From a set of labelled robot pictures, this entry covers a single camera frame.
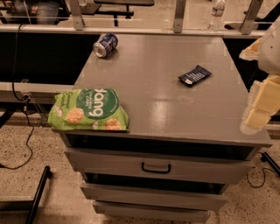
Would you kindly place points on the top grey drawer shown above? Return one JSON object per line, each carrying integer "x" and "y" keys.
{"x": 126, "y": 163}

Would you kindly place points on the clear plastic water bottle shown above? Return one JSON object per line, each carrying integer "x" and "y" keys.
{"x": 216, "y": 15}

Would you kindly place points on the dark blue rxbar wrapper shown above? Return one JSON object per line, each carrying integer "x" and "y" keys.
{"x": 197, "y": 75}

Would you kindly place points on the grey metal rail frame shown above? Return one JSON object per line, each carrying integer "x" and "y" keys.
{"x": 186, "y": 17}

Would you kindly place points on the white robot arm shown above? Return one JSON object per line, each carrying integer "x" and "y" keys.
{"x": 269, "y": 50}

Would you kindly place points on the black metal floor leg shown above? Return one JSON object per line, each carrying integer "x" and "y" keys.
{"x": 47, "y": 174}

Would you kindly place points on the bottom grey drawer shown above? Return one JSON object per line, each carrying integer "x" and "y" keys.
{"x": 150, "y": 212}

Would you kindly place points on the grey drawer cabinet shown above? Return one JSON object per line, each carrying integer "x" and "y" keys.
{"x": 166, "y": 116}

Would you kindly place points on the green rice chip bag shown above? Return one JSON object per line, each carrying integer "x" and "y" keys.
{"x": 88, "y": 109}

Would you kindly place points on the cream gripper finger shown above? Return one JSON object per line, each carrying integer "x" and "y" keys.
{"x": 251, "y": 52}
{"x": 263, "y": 102}

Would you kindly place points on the blue soda can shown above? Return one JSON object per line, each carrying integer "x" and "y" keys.
{"x": 105, "y": 45}

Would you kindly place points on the black drawer handle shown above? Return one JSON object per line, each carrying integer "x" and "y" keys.
{"x": 156, "y": 169}

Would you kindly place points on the middle grey drawer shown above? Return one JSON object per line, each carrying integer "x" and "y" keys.
{"x": 153, "y": 197}

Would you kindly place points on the grey drawer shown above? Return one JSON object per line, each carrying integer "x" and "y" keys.
{"x": 153, "y": 197}
{"x": 150, "y": 212}
{"x": 126, "y": 163}

